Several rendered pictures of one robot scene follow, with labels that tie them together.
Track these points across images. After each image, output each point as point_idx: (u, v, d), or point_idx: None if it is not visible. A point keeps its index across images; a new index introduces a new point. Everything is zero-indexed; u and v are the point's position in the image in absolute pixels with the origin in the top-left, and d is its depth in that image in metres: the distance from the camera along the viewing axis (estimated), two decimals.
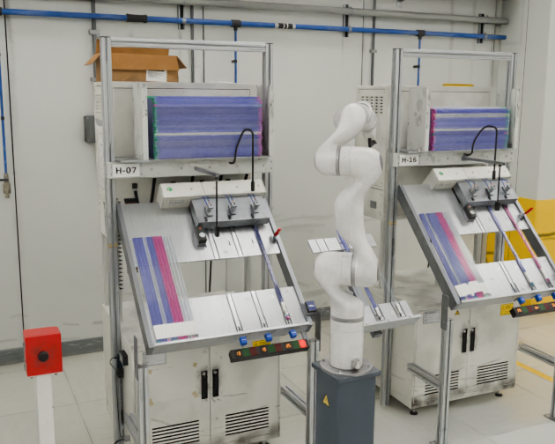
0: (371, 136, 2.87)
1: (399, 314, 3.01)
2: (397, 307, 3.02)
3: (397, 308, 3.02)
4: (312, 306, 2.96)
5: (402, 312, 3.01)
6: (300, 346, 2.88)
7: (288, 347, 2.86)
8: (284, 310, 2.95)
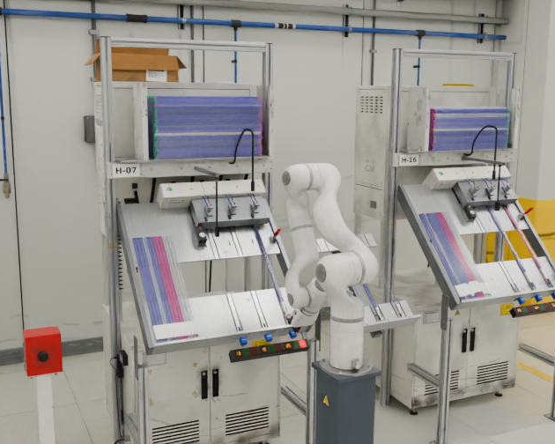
0: None
1: (399, 314, 3.01)
2: (397, 307, 3.02)
3: (397, 308, 3.02)
4: None
5: (402, 312, 3.01)
6: (300, 346, 2.88)
7: (288, 347, 2.86)
8: (284, 310, 2.95)
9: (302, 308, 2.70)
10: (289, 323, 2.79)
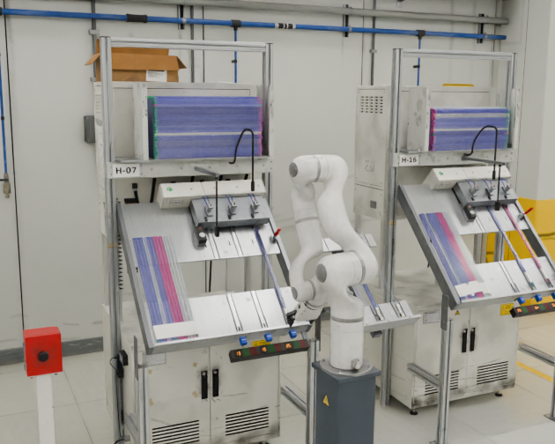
0: None
1: (399, 314, 3.01)
2: (397, 307, 3.02)
3: (397, 308, 3.02)
4: None
5: (402, 312, 3.01)
6: (300, 346, 2.88)
7: (288, 347, 2.86)
8: (287, 316, 2.93)
9: (307, 302, 2.67)
10: (289, 314, 2.73)
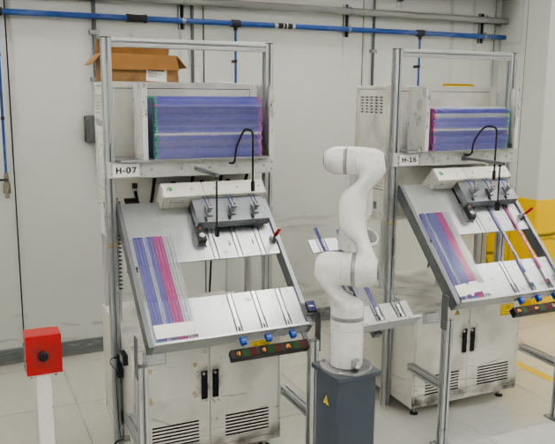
0: None
1: (399, 314, 3.01)
2: (397, 307, 3.02)
3: (397, 308, 3.02)
4: (312, 306, 2.96)
5: (402, 312, 3.01)
6: (300, 346, 2.88)
7: (288, 347, 2.86)
8: None
9: None
10: None
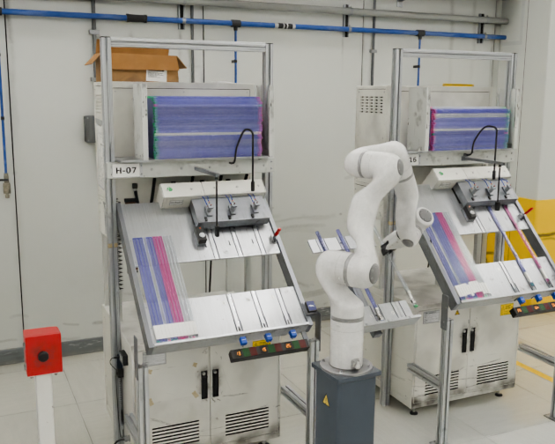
0: (390, 242, 2.96)
1: (410, 300, 2.93)
2: (409, 294, 2.94)
3: (408, 295, 2.95)
4: (312, 306, 2.96)
5: (413, 299, 2.93)
6: (300, 346, 2.88)
7: (288, 347, 2.86)
8: None
9: None
10: None
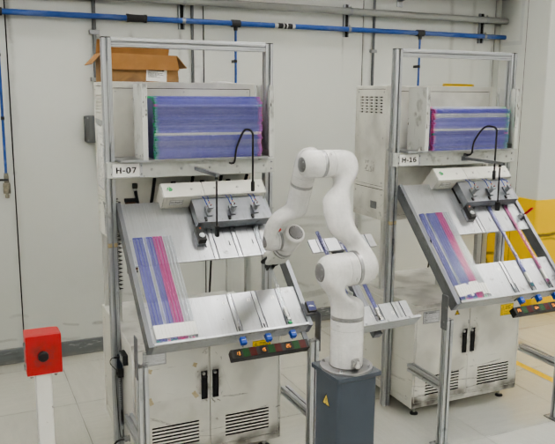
0: (268, 257, 2.95)
1: (285, 316, 2.93)
2: (284, 310, 2.94)
3: (284, 311, 2.94)
4: (312, 306, 2.96)
5: (288, 314, 2.93)
6: (300, 346, 2.88)
7: (288, 347, 2.86)
8: None
9: None
10: None
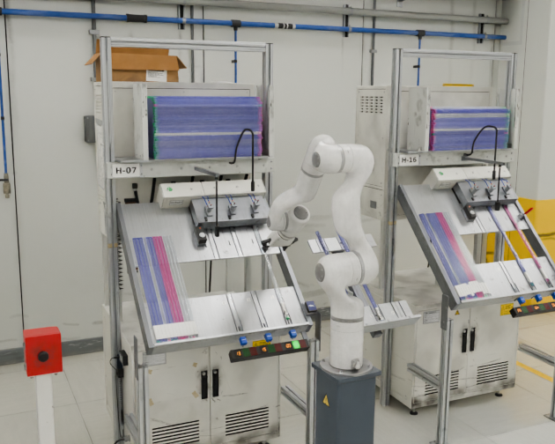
0: (272, 240, 2.90)
1: (283, 312, 2.95)
2: (282, 306, 2.96)
3: (281, 307, 2.96)
4: (312, 306, 2.96)
5: (285, 310, 2.95)
6: (300, 346, 2.88)
7: (288, 347, 2.86)
8: None
9: None
10: (296, 237, 2.98)
